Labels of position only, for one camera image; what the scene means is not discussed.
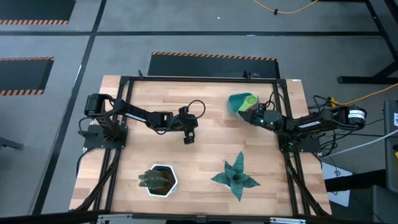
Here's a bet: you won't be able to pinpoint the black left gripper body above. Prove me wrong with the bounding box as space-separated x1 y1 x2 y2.
177 113 199 133

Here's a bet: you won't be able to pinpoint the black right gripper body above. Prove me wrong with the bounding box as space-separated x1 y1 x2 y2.
245 108 282 129

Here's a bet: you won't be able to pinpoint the lime green measuring cup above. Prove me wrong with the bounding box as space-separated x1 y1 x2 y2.
237 95 260 113

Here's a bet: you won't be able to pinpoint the teal plastic basket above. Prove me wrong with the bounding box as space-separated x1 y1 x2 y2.
228 92 261 117

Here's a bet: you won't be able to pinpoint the white hexagonal planter pot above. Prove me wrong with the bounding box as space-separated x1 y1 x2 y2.
146 164 179 198

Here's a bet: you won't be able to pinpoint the black hazard-striped floor mat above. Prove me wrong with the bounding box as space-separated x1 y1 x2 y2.
0 0 76 26
0 56 55 97
147 51 280 79

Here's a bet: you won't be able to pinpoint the green cactus plant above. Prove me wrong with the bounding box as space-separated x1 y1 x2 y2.
138 169 170 192

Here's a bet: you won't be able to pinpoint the green snake plant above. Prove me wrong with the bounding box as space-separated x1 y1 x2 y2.
210 151 261 202

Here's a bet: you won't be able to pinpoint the black metal stand legs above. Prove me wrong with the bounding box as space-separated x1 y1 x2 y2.
337 0 398 85

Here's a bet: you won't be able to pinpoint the grey cabinet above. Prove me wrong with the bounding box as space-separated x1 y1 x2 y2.
384 99 398 194

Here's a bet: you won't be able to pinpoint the black aluminium table frame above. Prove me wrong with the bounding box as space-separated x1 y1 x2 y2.
74 70 332 218

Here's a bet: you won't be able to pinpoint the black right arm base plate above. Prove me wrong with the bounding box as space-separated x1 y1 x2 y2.
280 136 322 154

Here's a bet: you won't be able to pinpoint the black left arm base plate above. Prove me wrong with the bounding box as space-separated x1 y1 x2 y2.
83 123 129 150

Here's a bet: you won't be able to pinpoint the yellow floor cable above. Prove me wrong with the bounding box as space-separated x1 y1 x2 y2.
251 0 320 16
328 82 398 107

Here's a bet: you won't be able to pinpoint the white floor cable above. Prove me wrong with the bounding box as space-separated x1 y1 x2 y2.
320 128 398 159

